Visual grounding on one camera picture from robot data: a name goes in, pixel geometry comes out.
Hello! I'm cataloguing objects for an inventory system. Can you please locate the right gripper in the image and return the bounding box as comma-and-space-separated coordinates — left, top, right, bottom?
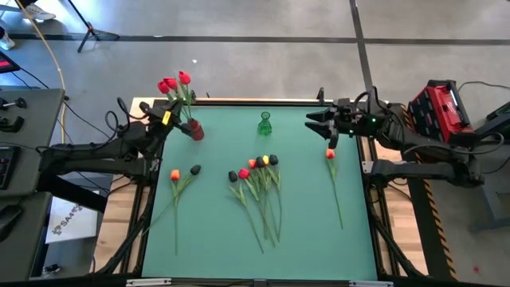
304, 98, 363, 150

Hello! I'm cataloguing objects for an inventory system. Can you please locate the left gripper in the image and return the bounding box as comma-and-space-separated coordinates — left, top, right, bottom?
153, 99, 195, 139

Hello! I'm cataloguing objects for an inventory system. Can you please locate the orange artificial tulip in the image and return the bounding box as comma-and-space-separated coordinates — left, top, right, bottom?
247, 159, 272, 240
170, 169, 188, 257
325, 147, 344, 230

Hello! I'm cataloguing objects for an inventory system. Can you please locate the yellow artificial tulip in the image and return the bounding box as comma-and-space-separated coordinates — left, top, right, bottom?
261, 155, 278, 240

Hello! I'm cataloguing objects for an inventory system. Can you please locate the ribbed red vase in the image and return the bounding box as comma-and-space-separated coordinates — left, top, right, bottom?
187, 118, 206, 142

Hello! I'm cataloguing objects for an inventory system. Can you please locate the green glass vase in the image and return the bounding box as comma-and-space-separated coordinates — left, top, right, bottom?
257, 111, 273, 137

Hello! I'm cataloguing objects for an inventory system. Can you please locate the bunch of tulips centre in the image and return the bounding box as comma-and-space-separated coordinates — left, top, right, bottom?
255, 156, 276, 240

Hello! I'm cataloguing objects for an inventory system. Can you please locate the red black tool case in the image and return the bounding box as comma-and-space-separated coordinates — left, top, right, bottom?
406, 78, 479, 163

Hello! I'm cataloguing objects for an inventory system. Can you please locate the black tripod stand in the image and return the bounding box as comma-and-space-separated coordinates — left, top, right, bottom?
65, 0, 120, 53

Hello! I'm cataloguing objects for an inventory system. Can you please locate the black support beam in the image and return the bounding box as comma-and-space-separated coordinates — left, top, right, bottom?
36, 170, 109, 213

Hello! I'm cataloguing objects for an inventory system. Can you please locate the grey console panel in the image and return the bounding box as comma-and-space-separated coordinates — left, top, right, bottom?
0, 88, 66, 199
0, 191, 53, 283

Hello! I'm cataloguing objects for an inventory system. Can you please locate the green table mat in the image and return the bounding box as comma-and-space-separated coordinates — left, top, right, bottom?
141, 104, 379, 281

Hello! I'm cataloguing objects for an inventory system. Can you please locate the black plate hazard stripe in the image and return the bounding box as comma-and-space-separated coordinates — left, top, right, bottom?
390, 102, 460, 282

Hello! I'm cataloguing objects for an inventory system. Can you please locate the white printed paper sheet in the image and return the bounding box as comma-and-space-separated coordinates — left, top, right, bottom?
45, 190, 100, 245

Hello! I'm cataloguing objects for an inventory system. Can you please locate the grey metal stand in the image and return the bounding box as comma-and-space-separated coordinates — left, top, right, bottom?
464, 139, 510, 234

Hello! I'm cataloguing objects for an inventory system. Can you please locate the dark green device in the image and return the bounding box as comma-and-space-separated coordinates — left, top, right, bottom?
476, 101, 510, 140

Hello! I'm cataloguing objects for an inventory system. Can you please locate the black keyboard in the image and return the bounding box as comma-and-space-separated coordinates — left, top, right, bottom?
0, 145, 17, 191

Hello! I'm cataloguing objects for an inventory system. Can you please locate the black box red display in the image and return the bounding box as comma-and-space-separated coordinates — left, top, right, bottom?
0, 50, 21, 75

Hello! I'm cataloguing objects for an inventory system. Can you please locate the black handset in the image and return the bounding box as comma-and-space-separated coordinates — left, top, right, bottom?
0, 203, 24, 242

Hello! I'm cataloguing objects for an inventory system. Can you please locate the yellow cable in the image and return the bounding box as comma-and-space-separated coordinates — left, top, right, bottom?
15, 0, 99, 179

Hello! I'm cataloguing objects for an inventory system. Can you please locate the black metal table frame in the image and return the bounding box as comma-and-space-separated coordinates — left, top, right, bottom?
93, 97, 430, 280

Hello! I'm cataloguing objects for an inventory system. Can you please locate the silver end bracket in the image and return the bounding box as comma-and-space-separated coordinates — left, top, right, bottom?
349, 280, 394, 287
126, 277, 172, 287

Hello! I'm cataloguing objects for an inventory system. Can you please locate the black lever handle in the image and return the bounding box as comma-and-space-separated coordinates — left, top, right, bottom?
0, 97, 28, 112
0, 115, 26, 133

